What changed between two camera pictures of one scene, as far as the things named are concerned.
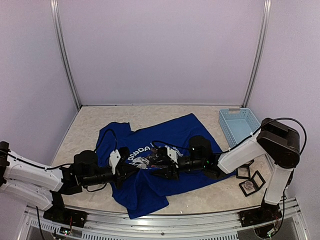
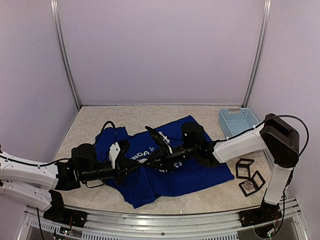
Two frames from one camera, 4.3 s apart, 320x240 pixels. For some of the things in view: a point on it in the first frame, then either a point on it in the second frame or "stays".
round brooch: x=248 y=184 stays
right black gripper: x=169 y=172 -> x=162 y=162
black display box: x=243 y=171 stays
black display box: x=250 y=186 stays
